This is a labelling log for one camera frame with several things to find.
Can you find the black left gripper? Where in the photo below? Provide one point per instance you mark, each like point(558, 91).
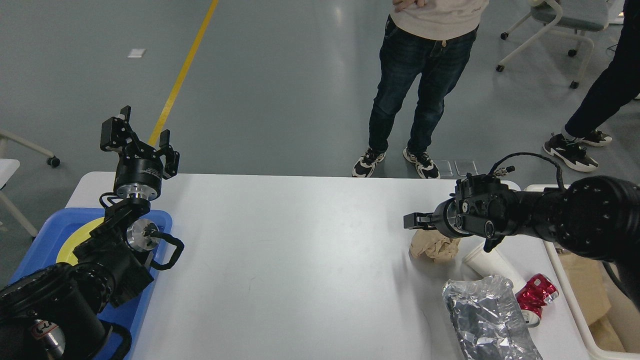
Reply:
point(137, 177)

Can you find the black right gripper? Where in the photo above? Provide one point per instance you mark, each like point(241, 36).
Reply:
point(443, 219)

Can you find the brown paper ball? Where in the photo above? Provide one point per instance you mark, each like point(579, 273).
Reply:
point(433, 245)

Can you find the white paper cup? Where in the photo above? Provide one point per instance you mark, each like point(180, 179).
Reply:
point(493, 263)

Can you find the silver foil bag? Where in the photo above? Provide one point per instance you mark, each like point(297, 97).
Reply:
point(487, 319)

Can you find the yellow plastic plate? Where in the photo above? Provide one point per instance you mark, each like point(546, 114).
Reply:
point(66, 252)

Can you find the brown paper bag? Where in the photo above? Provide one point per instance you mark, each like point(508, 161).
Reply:
point(586, 281)

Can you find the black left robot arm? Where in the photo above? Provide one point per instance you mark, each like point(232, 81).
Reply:
point(52, 313)

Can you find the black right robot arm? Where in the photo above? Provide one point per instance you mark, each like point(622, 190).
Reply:
point(595, 217)

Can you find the metal floor outlet plate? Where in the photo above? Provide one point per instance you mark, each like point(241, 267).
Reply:
point(444, 168)

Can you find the crushed red soda can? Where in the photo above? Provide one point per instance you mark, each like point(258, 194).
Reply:
point(537, 292)

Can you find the person in beige sweater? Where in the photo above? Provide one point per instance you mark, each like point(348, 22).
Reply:
point(429, 41)

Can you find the beige plastic bin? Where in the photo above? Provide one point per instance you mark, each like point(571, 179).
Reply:
point(623, 316)

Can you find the person in black trousers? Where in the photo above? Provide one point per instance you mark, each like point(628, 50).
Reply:
point(617, 86)

